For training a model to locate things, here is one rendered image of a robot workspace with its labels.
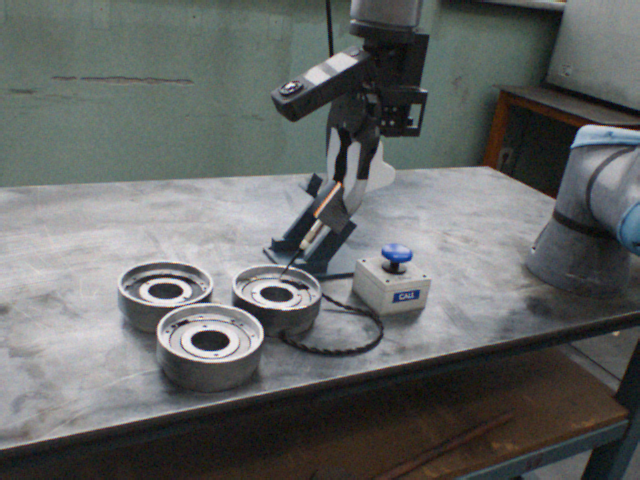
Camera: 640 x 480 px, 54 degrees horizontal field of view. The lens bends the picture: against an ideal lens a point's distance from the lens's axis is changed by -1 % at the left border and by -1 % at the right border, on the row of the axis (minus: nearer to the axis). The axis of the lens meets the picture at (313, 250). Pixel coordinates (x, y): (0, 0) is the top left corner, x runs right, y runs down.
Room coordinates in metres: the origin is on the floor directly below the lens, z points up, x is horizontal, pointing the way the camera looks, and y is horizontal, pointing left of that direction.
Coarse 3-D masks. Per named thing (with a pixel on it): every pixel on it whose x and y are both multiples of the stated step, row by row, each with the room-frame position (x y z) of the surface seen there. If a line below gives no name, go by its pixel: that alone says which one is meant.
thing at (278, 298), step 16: (240, 272) 0.66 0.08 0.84; (256, 272) 0.68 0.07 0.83; (272, 272) 0.69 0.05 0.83; (288, 272) 0.69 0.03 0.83; (304, 272) 0.68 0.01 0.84; (240, 288) 0.64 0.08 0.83; (256, 288) 0.65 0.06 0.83; (272, 288) 0.66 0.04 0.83; (288, 288) 0.66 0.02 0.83; (320, 288) 0.65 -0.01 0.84; (240, 304) 0.60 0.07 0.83; (256, 304) 0.59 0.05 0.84; (272, 304) 0.61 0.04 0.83; (288, 304) 0.62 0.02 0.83; (320, 304) 0.63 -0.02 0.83; (272, 320) 0.59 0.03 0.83; (288, 320) 0.59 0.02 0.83; (304, 320) 0.60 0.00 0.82; (272, 336) 0.59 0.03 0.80; (288, 336) 0.60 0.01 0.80
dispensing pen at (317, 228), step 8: (328, 184) 0.71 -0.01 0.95; (336, 184) 0.70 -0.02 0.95; (320, 192) 0.71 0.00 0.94; (328, 192) 0.70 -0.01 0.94; (320, 200) 0.70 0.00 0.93; (312, 208) 0.69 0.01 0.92; (320, 224) 0.69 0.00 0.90; (312, 232) 0.69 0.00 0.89; (320, 232) 0.69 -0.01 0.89; (304, 240) 0.69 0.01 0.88; (312, 240) 0.69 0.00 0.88; (304, 248) 0.68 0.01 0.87; (296, 256) 0.68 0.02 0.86; (288, 264) 0.68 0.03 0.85
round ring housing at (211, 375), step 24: (192, 312) 0.57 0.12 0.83; (216, 312) 0.58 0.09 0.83; (240, 312) 0.57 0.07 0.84; (168, 336) 0.52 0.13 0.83; (192, 336) 0.53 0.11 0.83; (216, 336) 0.55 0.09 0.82; (168, 360) 0.48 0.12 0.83; (192, 360) 0.47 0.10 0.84; (216, 360) 0.48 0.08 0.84; (240, 360) 0.49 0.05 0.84; (192, 384) 0.48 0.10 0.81; (216, 384) 0.48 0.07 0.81; (240, 384) 0.50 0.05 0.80
